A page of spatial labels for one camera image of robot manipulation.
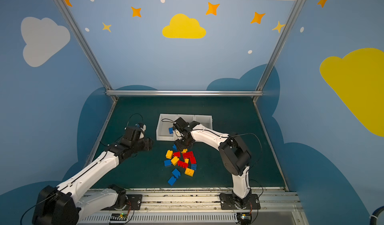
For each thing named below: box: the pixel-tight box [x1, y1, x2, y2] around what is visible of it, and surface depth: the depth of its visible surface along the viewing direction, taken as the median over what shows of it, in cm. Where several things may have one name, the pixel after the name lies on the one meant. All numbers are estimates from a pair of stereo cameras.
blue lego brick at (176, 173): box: [171, 168, 181, 179], surface depth 84 cm
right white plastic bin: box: [194, 114, 213, 130], surface depth 103 cm
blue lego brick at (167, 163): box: [164, 159, 172, 168], surface depth 88 cm
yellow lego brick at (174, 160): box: [171, 156, 180, 166], surface depth 88 cm
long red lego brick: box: [182, 151, 195, 160], surface depth 92 cm
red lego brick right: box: [190, 156, 197, 164], surface depth 90 cm
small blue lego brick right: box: [190, 164, 198, 171], surface depth 87 cm
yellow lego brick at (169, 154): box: [165, 149, 173, 160], surface depth 91 cm
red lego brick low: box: [177, 160, 189, 169], surface depth 88 cm
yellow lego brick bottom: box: [184, 167, 195, 177], surface depth 86 cm
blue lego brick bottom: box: [167, 176, 177, 186], surface depth 82 cm
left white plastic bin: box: [156, 113, 180, 141], surface depth 100 cm
